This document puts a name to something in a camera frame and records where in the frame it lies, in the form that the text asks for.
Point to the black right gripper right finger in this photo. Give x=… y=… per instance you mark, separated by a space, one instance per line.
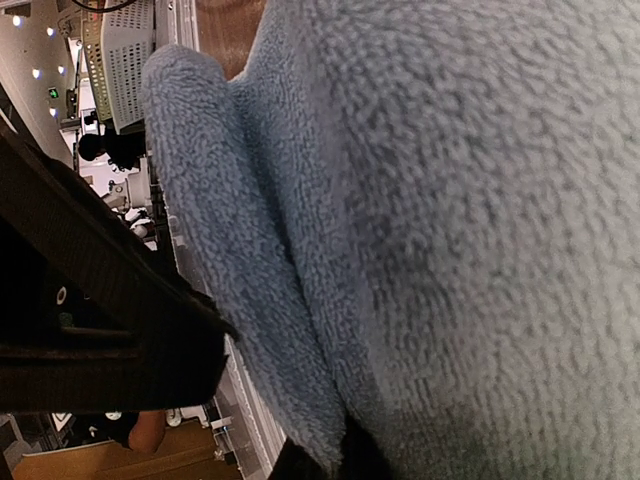
x=361 y=459

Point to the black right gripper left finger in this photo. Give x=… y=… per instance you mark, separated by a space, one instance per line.
x=92 y=320

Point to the light blue terry towel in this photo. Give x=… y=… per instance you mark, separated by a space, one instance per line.
x=424 y=215

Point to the person in background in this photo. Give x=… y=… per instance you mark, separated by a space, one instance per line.
x=124 y=151

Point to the white perforated metal box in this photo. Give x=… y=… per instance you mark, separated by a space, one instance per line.
x=118 y=38

